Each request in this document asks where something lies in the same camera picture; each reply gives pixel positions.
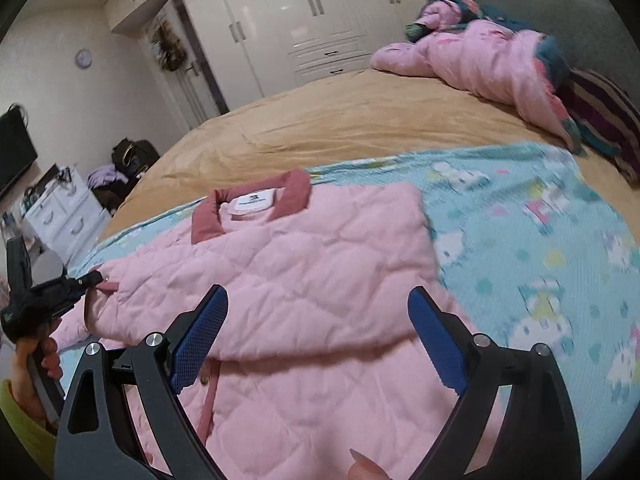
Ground striped dark blanket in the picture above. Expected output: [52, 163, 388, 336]
[558, 68, 639, 188]

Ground purple clothes pile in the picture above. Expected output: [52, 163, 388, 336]
[87, 164, 128, 190]

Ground bags hanging on door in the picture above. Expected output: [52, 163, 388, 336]
[150, 18, 188, 72]

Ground white wardrobe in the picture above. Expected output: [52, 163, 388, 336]
[183, 0, 425, 110]

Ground black bag on floor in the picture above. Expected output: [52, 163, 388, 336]
[112, 138, 160, 179]

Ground yellow green sleeve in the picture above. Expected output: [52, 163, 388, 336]
[0, 379, 56, 479]

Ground round wall clock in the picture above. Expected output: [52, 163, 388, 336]
[75, 49, 92, 70]

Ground black wall television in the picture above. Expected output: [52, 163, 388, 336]
[0, 103, 38, 198]

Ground blue cartoon cat blanket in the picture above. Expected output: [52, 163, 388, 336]
[56, 140, 640, 476]

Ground pink quilted jacket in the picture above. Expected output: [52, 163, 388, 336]
[54, 170, 458, 479]

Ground person's left hand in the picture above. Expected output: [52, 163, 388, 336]
[10, 316, 65, 424]

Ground pink floral duvet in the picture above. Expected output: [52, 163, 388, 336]
[371, 0, 582, 153]

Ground white drawer chest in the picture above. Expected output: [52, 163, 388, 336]
[22, 167, 111, 266]

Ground person's right hand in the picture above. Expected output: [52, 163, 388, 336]
[347, 448, 390, 480]

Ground tan bed sheet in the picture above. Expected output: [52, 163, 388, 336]
[102, 66, 640, 241]

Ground grey quilted headboard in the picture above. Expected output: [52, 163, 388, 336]
[451, 0, 640, 111]

